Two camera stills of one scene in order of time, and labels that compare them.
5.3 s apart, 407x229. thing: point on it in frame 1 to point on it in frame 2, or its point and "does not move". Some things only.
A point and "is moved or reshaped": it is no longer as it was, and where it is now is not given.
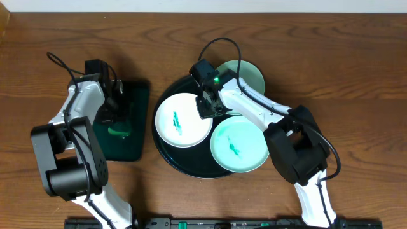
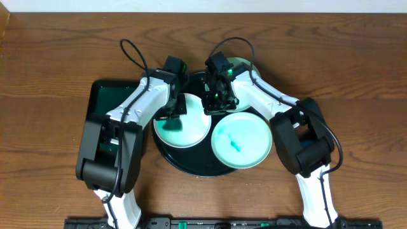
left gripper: x=112 y=115 to x=172 y=112
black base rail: x=155 y=222 does not move
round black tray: x=197 y=161 does not move
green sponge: x=120 y=128 is moved or reshaped
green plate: x=239 y=145 does not move
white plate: x=179 y=121 does not move
